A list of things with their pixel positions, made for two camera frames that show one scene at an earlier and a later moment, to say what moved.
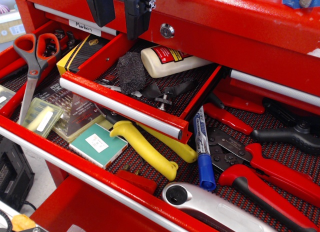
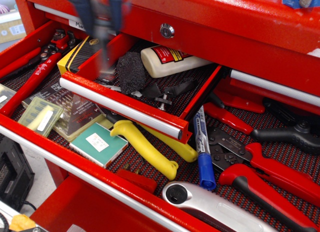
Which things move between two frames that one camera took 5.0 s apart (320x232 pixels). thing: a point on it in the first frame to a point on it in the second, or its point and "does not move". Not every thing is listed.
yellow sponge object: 21,222 does not move
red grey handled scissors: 36,54 to 100,4
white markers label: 85,28 does not move
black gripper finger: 138,5 to 116,4
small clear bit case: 41,117 does not move
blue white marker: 206,164 does not move
